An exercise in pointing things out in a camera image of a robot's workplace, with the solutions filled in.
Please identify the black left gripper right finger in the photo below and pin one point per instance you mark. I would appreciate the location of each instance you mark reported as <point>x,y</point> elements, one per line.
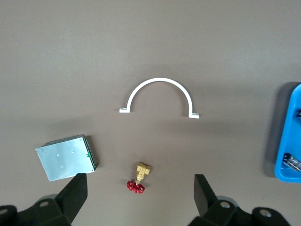
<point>218,214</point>

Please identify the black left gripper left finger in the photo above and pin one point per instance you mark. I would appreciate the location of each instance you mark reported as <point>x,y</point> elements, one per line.
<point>61,207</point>

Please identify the blue plastic tray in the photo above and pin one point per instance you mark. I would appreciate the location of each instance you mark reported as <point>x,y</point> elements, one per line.
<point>289,136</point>

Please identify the grey metal power supply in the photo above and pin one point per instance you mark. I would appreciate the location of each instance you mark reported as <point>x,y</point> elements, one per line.
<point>65,160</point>

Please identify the white half-round pipe clamp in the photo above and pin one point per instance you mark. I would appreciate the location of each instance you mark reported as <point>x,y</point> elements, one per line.
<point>160,80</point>

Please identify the brown table cover sheet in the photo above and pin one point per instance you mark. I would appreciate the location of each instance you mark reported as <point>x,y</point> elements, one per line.
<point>141,35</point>

